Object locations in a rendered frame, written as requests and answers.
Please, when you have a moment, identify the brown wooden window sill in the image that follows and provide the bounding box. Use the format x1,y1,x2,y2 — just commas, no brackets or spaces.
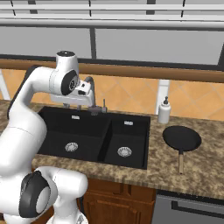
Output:
0,59,224,84

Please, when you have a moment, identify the grey dishwasher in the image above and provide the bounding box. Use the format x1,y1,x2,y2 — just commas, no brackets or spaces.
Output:
150,190,224,224

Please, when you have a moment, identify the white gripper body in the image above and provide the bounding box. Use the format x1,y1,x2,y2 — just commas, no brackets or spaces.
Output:
50,92,95,108

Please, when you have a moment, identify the window with grey frame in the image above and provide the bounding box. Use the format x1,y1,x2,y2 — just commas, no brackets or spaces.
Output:
0,0,224,72

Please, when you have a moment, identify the black double basin sink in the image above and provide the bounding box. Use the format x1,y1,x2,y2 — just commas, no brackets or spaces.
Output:
36,105,151,171

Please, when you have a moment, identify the brown wooden cupboard door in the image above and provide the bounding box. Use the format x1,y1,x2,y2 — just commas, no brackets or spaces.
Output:
82,191,157,224

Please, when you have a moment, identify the grey sink tap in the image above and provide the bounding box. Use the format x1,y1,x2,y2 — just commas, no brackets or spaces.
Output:
84,75,109,116

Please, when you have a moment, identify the brown wooden drawer front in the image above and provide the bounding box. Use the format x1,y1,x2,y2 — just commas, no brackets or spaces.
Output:
87,178,158,200

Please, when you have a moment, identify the white soap dispenser bottle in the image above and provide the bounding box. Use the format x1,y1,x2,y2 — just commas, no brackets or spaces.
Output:
157,95,172,124

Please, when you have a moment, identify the black dishwasher handle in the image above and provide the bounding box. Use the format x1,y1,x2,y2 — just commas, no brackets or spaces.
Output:
171,199,224,220

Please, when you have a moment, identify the black pan with wooden handle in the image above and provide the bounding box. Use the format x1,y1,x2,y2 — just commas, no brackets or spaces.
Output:
162,125,203,175

